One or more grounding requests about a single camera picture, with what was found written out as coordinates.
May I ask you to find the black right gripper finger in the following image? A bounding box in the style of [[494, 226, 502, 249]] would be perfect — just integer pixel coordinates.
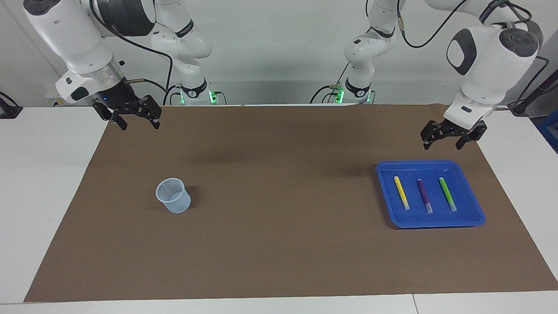
[[138, 95, 163, 130], [92, 102, 128, 131]]

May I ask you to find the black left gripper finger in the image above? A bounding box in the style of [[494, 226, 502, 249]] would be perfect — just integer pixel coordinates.
[[420, 120, 445, 150], [456, 120, 488, 150]]

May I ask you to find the purple pen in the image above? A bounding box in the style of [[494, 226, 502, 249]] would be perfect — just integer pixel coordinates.
[[416, 178, 434, 215]]

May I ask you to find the green pen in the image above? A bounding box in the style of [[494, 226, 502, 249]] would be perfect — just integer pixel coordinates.
[[439, 177, 458, 213]]

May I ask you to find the yellow pen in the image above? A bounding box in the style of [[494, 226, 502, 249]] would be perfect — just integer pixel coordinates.
[[394, 176, 411, 211]]

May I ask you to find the blue plastic tray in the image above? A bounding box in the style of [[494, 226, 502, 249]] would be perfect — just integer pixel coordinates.
[[376, 160, 486, 229]]

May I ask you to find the white power strip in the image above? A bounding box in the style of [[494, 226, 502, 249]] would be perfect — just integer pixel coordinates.
[[45, 89, 70, 107]]

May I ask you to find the black stand with pole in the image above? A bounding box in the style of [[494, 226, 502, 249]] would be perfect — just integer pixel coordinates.
[[508, 70, 558, 116]]

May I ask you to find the blue crate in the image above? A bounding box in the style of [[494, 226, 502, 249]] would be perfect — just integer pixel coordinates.
[[535, 109, 558, 154]]

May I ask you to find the translucent plastic cup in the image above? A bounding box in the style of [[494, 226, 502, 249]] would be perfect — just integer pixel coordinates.
[[156, 177, 191, 214]]

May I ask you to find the black stand foot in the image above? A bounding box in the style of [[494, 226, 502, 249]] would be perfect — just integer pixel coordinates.
[[0, 92, 23, 119]]

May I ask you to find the brown table mat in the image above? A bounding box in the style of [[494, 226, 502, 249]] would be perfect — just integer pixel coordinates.
[[24, 104, 558, 303]]

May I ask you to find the black right base cable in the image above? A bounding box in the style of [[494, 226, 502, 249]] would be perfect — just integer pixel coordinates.
[[163, 84, 227, 106]]

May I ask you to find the black base cable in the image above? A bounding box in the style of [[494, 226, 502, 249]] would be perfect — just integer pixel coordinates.
[[310, 83, 375, 104], [163, 84, 227, 106]]

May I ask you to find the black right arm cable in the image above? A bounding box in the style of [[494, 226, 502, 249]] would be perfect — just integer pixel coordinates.
[[89, 0, 174, 106]]

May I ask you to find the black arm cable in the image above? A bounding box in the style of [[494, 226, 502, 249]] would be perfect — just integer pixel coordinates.
[[365, 0, 550, 109], [89, 0, 174, 106]]

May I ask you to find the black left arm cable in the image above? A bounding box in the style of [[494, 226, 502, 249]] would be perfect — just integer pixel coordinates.
[[365, 0, 550, 109]]

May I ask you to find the black left base cable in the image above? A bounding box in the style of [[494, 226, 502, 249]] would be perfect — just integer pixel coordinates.
[[310, 83, 375, 104]]

